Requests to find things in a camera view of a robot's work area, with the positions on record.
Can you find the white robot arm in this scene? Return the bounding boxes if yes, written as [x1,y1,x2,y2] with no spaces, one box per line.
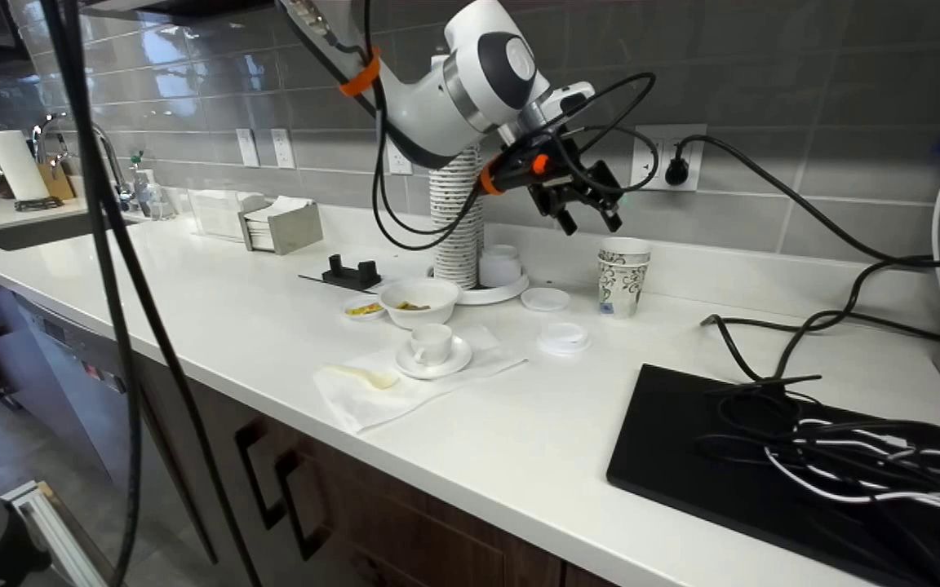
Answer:
[277,0,623,233]

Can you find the white paper napkin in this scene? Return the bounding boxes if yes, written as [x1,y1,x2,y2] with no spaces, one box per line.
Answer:
[315,348,527,433]

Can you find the white bowl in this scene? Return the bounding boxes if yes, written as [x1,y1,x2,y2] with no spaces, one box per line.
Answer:
[379,278,462,326]

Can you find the white wall outlet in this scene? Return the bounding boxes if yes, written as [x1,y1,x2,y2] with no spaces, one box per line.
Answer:
[631,125,705,192]

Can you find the chrome faucet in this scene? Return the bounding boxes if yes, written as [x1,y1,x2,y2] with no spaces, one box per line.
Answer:
[92,125,142,213]

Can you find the white plate under cups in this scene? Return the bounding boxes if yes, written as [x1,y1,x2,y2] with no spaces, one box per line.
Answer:
[457,275,533,306]

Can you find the two stacked coffee cups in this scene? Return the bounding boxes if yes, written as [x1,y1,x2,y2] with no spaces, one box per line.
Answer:
[599,238,651,317]

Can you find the small white dish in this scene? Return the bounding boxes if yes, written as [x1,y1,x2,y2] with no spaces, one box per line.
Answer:
[342,300,387,324]

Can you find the white saucer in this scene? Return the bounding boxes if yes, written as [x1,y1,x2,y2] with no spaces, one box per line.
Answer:
[395,336,475,380]

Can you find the kitchen sink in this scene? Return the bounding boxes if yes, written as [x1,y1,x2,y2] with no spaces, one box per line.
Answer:
[0,213,92,252]

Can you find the white plastic lid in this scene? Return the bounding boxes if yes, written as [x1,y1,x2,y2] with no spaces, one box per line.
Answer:
[518,287,573,314]
[536,324,588,357]

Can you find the white espresso cup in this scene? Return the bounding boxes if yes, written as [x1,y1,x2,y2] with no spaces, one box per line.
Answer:
[406,324,454,367]

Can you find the black clip holder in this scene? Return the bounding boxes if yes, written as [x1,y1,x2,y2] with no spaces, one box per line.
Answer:
[324,254,381,290]

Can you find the robot cable bundle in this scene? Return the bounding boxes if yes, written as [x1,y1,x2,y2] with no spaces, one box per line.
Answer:
[37,0,659,587]

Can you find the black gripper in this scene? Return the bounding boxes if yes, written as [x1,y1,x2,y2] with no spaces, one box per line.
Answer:
[528,153,623,233]

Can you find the black tray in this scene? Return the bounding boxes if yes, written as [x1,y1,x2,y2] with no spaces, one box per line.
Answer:
[606,365,940,587]

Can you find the black power cable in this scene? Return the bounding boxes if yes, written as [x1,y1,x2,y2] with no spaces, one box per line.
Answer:
[663,133,940,383]

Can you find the tall patterned cup stack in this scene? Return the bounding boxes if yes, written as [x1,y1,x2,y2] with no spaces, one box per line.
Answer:
[427,149,479,287]

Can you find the cabinet door handles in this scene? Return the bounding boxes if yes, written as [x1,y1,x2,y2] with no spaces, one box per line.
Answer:
[234,417,330,567]

